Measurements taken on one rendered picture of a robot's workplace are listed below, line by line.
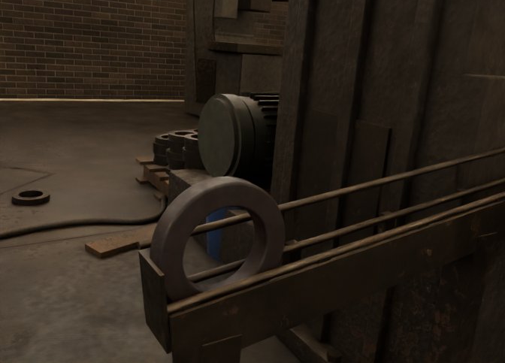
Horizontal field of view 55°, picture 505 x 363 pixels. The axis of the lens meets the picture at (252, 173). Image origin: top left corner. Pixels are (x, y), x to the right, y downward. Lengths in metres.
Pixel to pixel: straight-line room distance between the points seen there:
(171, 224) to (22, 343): 1.12
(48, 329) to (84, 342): 0.14
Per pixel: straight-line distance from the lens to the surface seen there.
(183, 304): 0.61
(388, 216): 0.88
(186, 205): 0.58
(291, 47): 1.52
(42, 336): 1.67
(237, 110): 1.99
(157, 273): 0.58
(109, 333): 1.64
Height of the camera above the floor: 0.90
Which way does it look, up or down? 15 degrees down
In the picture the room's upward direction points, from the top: 5 degrees clockwise
